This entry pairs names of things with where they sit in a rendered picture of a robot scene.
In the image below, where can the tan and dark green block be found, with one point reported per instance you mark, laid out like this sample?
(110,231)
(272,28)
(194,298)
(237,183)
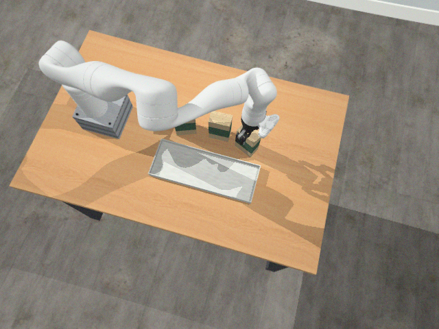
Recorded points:
(220,125)
(252,143)
(186,128)

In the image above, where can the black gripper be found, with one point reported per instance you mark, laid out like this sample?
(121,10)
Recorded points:
(243,133)

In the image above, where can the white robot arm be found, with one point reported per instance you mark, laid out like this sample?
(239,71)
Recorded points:
(157,103)

